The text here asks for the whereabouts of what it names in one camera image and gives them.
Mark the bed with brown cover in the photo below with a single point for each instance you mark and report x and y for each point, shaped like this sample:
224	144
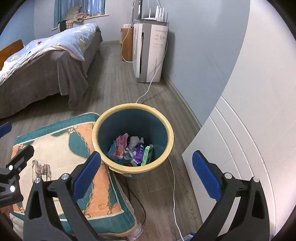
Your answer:
51	73

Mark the purple spray bottle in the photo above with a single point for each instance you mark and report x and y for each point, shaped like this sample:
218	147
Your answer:
140	151

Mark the blue face mask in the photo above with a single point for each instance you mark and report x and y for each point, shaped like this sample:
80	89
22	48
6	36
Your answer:
112	151

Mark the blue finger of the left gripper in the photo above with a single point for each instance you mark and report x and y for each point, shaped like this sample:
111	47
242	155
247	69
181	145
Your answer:
5	129

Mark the wooden nightstand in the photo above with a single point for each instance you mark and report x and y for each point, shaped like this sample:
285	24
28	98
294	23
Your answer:
126	44

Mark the light blue floral quilt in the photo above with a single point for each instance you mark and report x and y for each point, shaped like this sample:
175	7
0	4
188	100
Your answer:
75	41

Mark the wooden headboard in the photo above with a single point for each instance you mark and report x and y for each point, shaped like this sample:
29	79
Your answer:
9	50

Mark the white wifi router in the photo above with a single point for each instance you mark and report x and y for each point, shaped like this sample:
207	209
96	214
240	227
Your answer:
160	15

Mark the white air purifier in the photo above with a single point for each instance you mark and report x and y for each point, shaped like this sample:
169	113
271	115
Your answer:
149	47

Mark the green wrapper in bin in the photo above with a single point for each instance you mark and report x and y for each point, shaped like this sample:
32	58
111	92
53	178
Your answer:
147	155

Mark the horse print quilted cushion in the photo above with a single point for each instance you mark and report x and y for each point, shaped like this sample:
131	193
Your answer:
59	148

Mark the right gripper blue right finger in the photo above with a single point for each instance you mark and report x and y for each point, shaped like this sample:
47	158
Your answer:
251	219

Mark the pink plastic wrapper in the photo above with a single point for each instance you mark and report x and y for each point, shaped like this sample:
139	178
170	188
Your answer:
121	143

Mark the teal bin with yellow rim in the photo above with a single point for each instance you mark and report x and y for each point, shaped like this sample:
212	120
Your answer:
137	120

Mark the blue window curtain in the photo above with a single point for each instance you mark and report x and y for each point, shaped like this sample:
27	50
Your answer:
65	9

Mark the clothes pile on windowsill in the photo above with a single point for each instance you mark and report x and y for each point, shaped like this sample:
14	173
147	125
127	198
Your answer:
74	15

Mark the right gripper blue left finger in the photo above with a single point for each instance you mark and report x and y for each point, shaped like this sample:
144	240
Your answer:
42	221

